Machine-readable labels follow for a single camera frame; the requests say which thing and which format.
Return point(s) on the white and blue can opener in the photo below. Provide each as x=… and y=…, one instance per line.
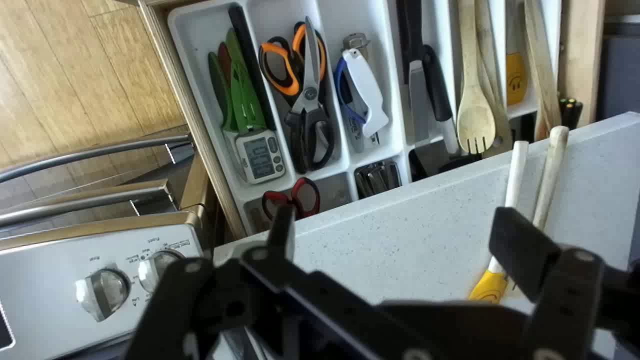
x=363, y=86

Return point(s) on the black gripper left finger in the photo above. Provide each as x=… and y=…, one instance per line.
x=180, y=313

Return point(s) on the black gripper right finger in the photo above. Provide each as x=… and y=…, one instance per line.
x=560, y=301

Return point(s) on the flat wooden spatula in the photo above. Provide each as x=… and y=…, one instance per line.
x=541, y=67

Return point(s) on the silver stove knob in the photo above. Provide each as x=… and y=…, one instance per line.
x=160, y=271
x=103, y=293

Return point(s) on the dark grey wooden utensil drawer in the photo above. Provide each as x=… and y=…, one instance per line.
x=197, y=121

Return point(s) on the white cutlery organizer tray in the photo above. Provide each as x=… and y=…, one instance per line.
x=193, y=41

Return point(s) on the small black clip tool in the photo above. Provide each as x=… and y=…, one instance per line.
x=377, y=179

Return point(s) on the white digital kitchen timer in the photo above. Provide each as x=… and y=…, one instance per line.
x=260, y=156

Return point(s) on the small yellow utensil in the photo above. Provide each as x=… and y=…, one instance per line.
x=514, y=80

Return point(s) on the wooden slotted fork spoon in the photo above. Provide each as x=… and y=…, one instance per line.
x=474, y=112

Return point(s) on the stainless steel gas range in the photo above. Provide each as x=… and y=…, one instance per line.
x=46, y=266

